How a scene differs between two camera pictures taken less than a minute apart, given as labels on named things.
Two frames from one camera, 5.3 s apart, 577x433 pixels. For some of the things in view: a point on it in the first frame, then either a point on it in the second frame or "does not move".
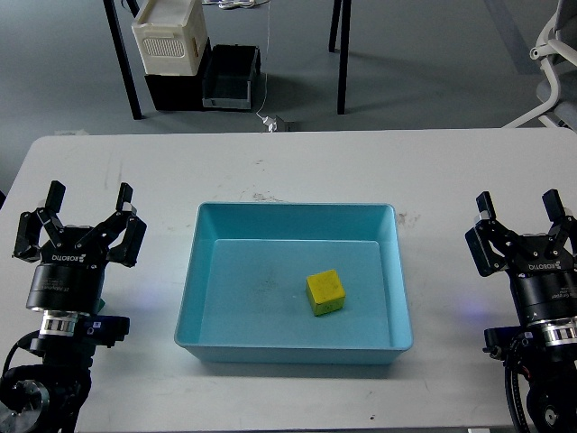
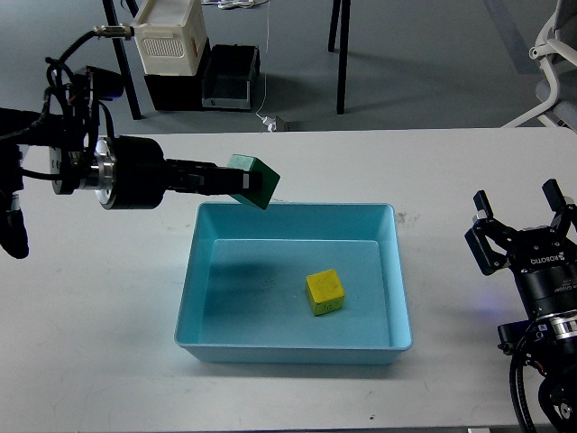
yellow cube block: (325, 292) does not move
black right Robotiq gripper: (545, 274) does not move
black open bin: (227, 77) does not move
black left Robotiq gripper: (70, 278) to (132, 172)
